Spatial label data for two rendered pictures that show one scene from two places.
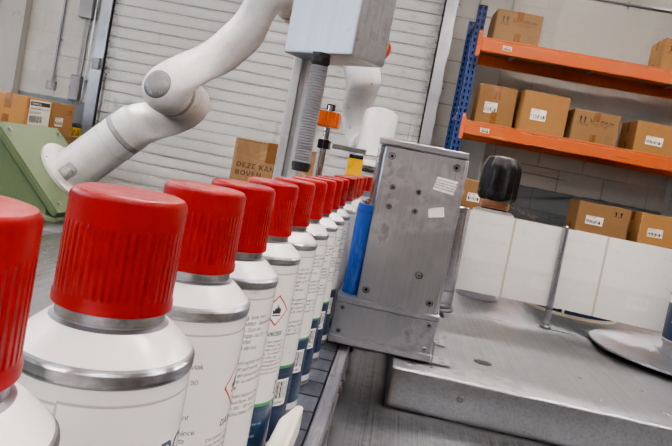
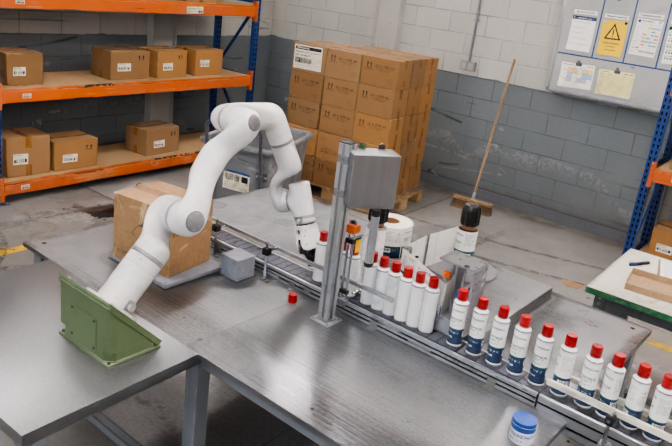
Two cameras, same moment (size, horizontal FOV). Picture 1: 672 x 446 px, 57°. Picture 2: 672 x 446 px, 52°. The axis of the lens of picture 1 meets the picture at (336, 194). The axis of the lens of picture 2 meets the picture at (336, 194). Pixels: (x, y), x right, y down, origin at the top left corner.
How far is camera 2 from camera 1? 2.24 m
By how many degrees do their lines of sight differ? 59
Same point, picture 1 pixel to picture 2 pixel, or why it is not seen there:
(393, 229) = (473, 296)
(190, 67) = (206, 199)
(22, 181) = (133, 334)
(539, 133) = not seen: outside the picture
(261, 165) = not seen: hidden behind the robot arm
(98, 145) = (148, 278)
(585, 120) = not seen: outside the picture
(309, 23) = (364, 193)
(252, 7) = (234, 143)
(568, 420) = not seen: hidden behind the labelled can
